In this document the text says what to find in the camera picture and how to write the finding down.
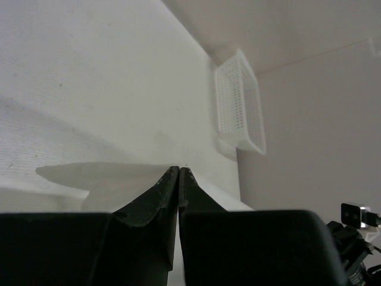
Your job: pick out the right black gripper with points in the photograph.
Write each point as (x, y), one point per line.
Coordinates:
(353, 249)

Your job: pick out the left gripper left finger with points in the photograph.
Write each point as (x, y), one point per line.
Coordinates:
(131, 246)

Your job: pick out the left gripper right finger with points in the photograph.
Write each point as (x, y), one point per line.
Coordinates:
(276, 247)

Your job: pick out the white plastic basket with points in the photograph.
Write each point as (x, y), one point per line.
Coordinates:
(240, 116)

